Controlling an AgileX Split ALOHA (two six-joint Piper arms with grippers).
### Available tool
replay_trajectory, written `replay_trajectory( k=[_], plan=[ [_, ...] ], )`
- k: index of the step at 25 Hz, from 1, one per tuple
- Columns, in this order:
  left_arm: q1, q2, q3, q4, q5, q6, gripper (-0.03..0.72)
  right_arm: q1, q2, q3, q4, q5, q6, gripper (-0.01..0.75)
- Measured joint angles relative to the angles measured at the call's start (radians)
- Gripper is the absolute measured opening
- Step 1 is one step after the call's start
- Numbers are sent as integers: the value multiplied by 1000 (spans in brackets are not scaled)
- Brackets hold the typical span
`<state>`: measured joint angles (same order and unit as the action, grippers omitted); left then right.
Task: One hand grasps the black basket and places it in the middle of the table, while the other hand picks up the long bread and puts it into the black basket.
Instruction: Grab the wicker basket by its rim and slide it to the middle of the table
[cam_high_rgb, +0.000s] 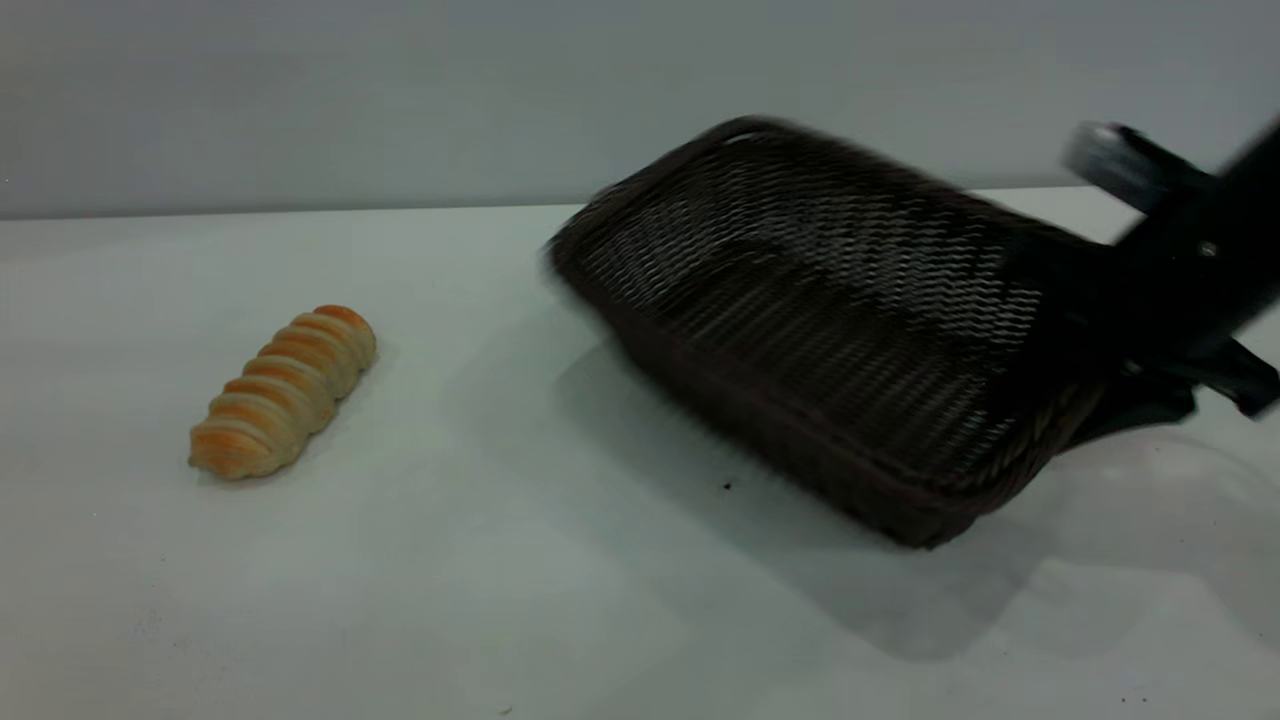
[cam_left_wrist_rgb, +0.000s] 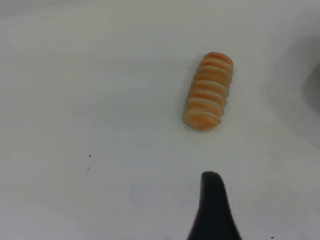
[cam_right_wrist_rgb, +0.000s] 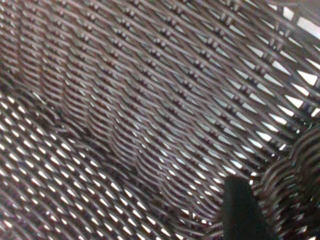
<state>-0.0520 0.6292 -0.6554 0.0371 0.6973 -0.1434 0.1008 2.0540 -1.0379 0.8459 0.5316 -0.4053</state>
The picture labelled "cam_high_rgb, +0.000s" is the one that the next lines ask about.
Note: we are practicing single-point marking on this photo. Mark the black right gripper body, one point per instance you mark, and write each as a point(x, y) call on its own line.
point(1200, 270)

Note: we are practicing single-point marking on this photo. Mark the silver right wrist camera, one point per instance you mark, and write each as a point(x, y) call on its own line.
point(1125, 165)

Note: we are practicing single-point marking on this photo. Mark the black woven wicker basket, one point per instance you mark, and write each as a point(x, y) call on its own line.
point(800, 300)

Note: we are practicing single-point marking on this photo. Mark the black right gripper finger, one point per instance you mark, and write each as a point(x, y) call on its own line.
point(1140, 415)
point(1070, 310)

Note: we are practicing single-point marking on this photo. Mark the ridged golden bread roll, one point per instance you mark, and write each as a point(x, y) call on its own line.
point(285, 395)

